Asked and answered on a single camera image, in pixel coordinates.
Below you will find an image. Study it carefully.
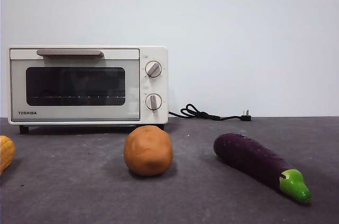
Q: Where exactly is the brown potato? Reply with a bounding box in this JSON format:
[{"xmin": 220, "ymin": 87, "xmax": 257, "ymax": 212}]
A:
[{"xmin": 123, "ymin": 125, "xmax": 174, "ymax": 177}]

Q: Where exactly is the purple eggplant green stem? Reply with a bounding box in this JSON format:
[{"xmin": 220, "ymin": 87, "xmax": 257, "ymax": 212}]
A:
[{"xmin": 213, "ymin": 132, "xmax": 312, "ymax": 204}]

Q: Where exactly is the metal wire oven rack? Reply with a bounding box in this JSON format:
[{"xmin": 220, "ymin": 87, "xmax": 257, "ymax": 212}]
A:
[{"xmin": 28, "ymin": 94, "xmax": 127, "ymax": 100}]

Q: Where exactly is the yellow corn cob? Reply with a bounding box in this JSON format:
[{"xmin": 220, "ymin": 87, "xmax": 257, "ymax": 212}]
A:
[{"xmin": 0, "ymin": 135, "xmax": 16, "ymax": 176}]

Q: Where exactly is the glass oven door beige handle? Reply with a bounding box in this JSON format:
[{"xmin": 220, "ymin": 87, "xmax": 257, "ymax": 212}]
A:
[{"xmin": 10, "ymin": 48, "xmax": 140, "ymax": 123}]

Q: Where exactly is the beige round oven knob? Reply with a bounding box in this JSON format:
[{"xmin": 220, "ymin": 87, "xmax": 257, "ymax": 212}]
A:
[
  {"xmin": 145, "ymin": 93, "xmax": 163, "ymax": 113},
  {"xmin": 145, "ymin": 60, "xmax": 163, "ymax": 78}
]

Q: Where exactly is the white Toshiba toaster oven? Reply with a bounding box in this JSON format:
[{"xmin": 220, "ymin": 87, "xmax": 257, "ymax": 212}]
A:
[{"xmin": 7, "ymin": 46, "xmax": 169, "ymax": 135}]

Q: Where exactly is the black power cable with plug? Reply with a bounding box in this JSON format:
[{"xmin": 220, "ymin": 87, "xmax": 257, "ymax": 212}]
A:
[{"xmin": 168, "ymin": 103, "xmax": 252, "ymax": 123}]

